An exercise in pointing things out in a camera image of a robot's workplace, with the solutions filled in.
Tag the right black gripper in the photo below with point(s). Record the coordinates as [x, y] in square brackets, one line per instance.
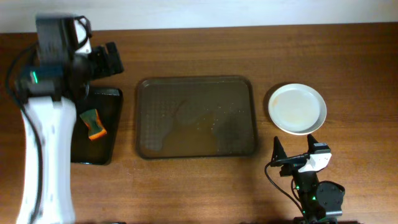
[294, 160]

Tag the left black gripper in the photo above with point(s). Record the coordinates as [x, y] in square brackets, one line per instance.
[106, 59]

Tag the white plate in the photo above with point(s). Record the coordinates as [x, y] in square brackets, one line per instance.
[297, 109]

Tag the orange green scrub sponge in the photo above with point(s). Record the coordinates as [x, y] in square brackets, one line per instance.
[92, 121]

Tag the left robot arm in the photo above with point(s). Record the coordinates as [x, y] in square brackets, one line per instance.
[66, 120]

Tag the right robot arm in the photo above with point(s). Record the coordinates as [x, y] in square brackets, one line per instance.
[317, 201]

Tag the small black tray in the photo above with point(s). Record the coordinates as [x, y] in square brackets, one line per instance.
[109, 103]

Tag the brown serving tray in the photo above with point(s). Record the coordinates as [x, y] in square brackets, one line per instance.
[187, 117]

